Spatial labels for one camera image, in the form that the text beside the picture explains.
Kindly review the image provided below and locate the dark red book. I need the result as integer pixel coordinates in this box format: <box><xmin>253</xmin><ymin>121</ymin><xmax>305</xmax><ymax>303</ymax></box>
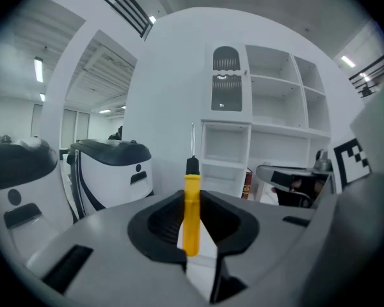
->
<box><xmin>241</xmin><ymin>167</ymin><xmax>254</xmax><ymax>200</ymax></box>

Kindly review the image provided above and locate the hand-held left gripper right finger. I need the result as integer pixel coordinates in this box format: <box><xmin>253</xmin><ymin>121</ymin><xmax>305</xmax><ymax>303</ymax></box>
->
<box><xmin>200</xmin><ymin>189</ymin><xmax>319</xmax><ymax>307</ymax></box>

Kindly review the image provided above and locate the white black robot base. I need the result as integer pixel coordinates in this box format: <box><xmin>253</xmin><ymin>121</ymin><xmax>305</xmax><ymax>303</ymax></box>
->
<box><xmin>0</xmin><ymin>135</ymin><xmax>81</xmax><ymax>265</ymax></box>

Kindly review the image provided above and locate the glass cabinet door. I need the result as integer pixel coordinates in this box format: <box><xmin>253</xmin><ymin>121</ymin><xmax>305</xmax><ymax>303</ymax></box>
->
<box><xmin>210</xmin><ymin>45</ymin><xmax>244</xmax><ymax>113</ymax></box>

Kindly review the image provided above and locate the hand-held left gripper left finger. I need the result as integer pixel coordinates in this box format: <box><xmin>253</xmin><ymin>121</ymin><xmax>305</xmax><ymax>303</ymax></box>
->
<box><xmin>25</xmin><ymin>189</ymin><xmax>209</xmax><ymax>307</ymax></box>

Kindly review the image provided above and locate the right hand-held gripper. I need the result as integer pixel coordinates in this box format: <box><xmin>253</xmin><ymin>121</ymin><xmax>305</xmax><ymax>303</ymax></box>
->
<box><xmin>255</xmin><ymin>88</ymin><xmax>384</xmax><ymax>209</ymax></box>

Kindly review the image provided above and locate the black ceiling grille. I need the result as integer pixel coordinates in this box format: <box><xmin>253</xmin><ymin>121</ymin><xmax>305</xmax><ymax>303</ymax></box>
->
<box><xmin>348</xmin><ymin>51</ymin><xmax>384</xmax><ymax>93</ymax></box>
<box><xmin>77</xmin><ymin>0</ymin><xmax>155</xmax><ymax>39</ymax></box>

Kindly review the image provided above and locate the white desk with hutch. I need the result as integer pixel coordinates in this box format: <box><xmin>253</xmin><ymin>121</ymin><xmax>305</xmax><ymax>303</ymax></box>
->
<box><xmin>200</xmin><ymin>42</ymin><xmax>333</xmax><ymax>205</ymax></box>

